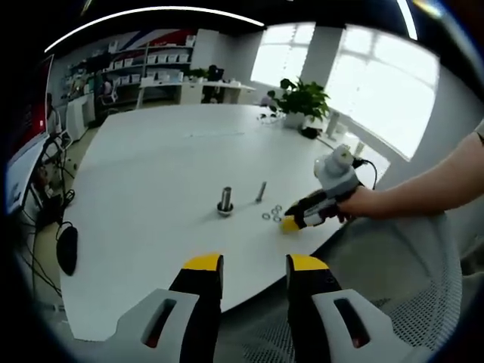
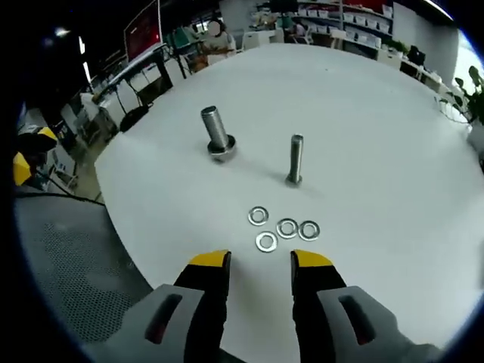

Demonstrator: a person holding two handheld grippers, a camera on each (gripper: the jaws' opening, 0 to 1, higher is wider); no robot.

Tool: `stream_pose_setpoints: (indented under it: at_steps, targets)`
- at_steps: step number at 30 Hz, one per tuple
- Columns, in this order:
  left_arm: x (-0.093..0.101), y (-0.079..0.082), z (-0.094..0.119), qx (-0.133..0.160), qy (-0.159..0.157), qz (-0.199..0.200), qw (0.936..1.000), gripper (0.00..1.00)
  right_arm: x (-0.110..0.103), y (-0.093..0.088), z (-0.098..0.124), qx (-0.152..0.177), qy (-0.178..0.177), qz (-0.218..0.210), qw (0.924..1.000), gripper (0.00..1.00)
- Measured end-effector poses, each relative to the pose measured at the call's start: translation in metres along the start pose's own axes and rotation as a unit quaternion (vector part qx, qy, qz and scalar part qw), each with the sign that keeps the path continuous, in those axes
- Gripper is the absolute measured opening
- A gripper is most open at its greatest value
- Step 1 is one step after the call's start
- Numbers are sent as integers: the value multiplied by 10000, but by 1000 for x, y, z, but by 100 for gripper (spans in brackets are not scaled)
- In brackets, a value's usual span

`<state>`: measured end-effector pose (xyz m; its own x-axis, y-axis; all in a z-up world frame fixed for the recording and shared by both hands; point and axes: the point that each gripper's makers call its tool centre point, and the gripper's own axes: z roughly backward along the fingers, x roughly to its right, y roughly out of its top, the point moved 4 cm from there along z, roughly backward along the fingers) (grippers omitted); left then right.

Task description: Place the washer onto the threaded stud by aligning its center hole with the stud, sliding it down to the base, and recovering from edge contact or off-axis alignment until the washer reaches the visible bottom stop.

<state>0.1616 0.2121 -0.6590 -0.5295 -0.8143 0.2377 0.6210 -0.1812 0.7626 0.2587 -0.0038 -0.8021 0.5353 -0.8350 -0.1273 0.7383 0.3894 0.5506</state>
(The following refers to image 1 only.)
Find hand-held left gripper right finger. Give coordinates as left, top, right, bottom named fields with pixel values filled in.
left=285, top=253, right=398, bottom=363

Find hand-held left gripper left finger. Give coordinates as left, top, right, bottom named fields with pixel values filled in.
left=116, top=252, right=225, bottom=363

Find thick metal threaded stud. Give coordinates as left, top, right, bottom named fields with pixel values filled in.
left=216, top=186, right=234, bottom=218

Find person's right hand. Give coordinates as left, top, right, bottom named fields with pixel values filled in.
left=336, top=186, right=381, bottom=224

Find white plant pot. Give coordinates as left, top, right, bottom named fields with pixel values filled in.
left=283, top=112, right=306, bottom=129

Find green potted plant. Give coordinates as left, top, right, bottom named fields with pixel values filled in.
left=274, top=77, right=330, bottom=122

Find white mesh office chair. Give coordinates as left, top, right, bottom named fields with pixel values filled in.
left=222, top=211, right=467, bottom=363

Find black computer mouse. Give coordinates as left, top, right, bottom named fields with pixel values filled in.
left=56, top=225, right=79, bottom=276

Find black office chair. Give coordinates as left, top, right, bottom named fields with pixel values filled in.
left=202, top=64, right=222, bottom=104

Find white background desk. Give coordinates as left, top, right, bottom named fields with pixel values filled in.
left=138, top=77, right=256, bottom=105

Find short ceiling light strip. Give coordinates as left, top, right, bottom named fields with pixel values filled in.
left=396, top=0, right=419, bottom=41

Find white cabinet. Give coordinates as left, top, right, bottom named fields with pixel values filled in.
left=66, top=94, right=98, bottom=141

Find small white office chair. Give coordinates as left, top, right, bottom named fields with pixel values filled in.
left=98, top=81, right=118, bottom=105

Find storage shelf with white bins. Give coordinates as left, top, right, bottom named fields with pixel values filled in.
left=67, top=36, right=197, bottom=88

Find computer monitor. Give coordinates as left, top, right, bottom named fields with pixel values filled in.
left=5, top=54, right=56, bottom=213

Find long curved ceiling light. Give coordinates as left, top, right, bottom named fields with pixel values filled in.
left=44, top=6, right=265, bottom=54

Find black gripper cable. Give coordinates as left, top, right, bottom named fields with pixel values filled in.
left=351, top=158, right=379, bottom=190

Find tangled black cables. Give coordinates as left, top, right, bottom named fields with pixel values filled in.
left=22, top=135, right=76, bottom=299

